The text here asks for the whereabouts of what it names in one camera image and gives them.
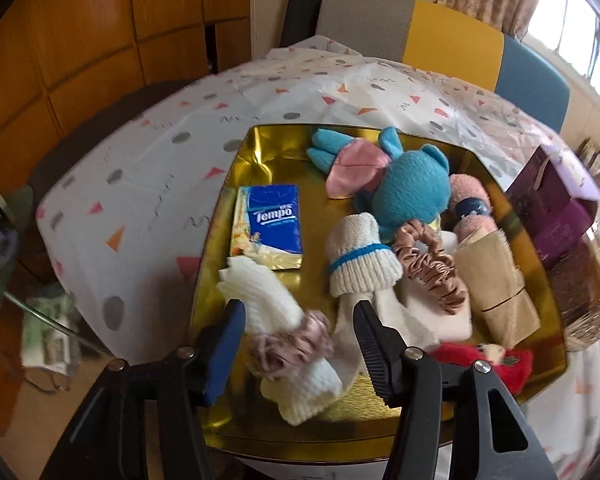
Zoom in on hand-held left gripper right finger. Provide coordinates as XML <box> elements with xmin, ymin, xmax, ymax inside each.
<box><xmin>354</xmin><ymin>300</ymin><xmax>561</xmax><ymax>480</ymax></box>

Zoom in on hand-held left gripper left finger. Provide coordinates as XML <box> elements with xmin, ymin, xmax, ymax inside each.
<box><xmin>40</xmin><ymin>300</ymin><xmax>247</xmax><ymax>480</ymax></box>

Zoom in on pale pink scrunchie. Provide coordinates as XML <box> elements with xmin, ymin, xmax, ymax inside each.
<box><xmin>250</xmin><ymin>310</ymin><xmax>336</xmax><ymax>376</ymax></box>

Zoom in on red sock with white tag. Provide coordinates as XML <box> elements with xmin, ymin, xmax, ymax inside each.
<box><xmin>431</xmin><ymin>342</ymin><xmax>534</xmax><ymax>403</ymax></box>

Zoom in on white knit cloth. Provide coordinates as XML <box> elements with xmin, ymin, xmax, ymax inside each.
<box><xmin>217</xmin><ymin>256</ymin><xmax>343</xmax><ymax>426</ymax></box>

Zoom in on white socks with blue stripe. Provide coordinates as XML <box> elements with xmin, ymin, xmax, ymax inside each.
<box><xmin>325</xmin><ymin>212</ymin><xmax>433</xmax><ymax>361</ymax></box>

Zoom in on brown satin scrunchie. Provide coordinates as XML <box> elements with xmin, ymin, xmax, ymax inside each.
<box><xmin>391</xmin><ymin>220</ymin><xmax>468</xmax><ymax>316</ymax></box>

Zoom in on beige cloth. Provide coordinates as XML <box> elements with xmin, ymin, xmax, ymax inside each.
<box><xmin>454</xmin><ymin>229</ymin><xmax>542</xmax><ymax>348</ymax></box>

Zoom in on blue tissue pack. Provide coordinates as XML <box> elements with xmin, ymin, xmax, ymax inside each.
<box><xmin>229</xmin><ymin>184</ymin><xmax>303</xmax><ymax>272</ymax></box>

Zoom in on blue plush toy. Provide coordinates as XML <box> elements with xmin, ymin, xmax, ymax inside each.
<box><xmin>306</xmin><ymin>127</ymin><xmax>452</xmax><ymax>238</ymax></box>

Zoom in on pink towel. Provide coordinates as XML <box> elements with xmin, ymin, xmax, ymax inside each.
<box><xmin>449</xmin><ymin>174</ymin><xmax>497</xmax><ymax>241</ymax></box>

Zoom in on gold tin tray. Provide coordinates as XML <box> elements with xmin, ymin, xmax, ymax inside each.
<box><xmin>187</xmin><ymin>124</ymin><xmax>568</xmax><ymax>448</ymax></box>

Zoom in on green white package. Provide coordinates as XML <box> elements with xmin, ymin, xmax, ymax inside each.
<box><xmin>21</xmin><ymin>294</ymin><xmax>83</xmax><ymax>376</ymax></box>

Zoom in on silver ornate tissue box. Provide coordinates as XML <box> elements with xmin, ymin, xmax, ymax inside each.
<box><xmin>550</xmin><ymin>222</ymin><xmax>600</xmax><ymax>351</ymax></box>

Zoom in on purple tissue box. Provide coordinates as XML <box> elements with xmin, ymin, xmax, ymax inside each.
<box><xmin>506</xmin><ymin>144</ymin><xmax>600</xmax><ymax>268</ymax></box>

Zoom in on grey yellow blue headboard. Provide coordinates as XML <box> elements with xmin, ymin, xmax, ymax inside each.
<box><xmin>312</xmin><ymin>0</ymin><xmax>571</xmax><ymax>133</ymax></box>

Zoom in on wooden wardrobe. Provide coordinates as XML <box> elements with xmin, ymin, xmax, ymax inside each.
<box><xmin>0</xmin><ymin>0</ymin><xmax>253</xmax><ymax>171</ymax></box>

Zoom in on black rolled mat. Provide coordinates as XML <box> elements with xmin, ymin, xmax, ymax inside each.
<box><xmin>279</xmin><ymin>0</ymin><xmax>332</xmax><ymax>48</ymax></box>

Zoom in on window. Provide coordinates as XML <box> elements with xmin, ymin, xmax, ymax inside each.
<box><xmin>522</xmin><ymin>0</ymin><xmax>600</xmax><ymax>116</ymax></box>

